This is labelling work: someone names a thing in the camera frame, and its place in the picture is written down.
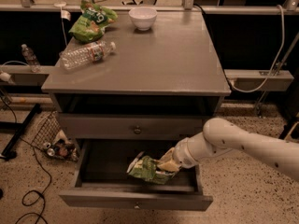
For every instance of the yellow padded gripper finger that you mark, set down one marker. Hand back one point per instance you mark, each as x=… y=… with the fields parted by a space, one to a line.
x=169 y=166
x=167 y=155

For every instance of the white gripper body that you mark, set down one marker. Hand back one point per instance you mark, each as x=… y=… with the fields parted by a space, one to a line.
x=181 y=154

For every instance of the green jalapeno chip bag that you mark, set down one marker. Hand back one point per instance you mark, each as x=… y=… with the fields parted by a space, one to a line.
x=146 y=168

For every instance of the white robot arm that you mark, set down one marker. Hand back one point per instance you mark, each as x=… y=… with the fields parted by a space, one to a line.
x=220 y=136

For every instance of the grey wooden drawer cabinet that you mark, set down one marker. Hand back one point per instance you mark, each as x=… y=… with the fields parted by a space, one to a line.
x=170 y=70

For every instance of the open grey lower drawer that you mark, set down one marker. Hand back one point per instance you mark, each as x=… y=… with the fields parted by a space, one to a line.
x=101 y=179

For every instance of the closed grey upper drawer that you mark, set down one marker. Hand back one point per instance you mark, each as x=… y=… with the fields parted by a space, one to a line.
x=140 y=127

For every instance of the green chip bag rear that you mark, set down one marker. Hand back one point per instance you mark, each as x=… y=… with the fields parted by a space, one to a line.
x=93 y=21

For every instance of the wheeled cart base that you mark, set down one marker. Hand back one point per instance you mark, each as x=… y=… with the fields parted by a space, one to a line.
x=291 y=129

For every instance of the clear plastic water bottle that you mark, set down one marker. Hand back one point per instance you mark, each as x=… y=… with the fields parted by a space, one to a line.
x=72 y=59

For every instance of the white ceramic bowl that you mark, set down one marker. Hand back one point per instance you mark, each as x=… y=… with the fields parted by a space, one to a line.
x=143 y=17

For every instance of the black stand leg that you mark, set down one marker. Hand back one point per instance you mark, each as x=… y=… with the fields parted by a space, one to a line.
x=18 y=128

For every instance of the small water bottle on ledge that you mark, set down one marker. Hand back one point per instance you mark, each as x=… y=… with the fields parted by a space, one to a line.
x=30 y=58

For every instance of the wire basket with cans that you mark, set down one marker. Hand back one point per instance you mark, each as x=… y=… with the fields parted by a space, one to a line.
x=52 y=141

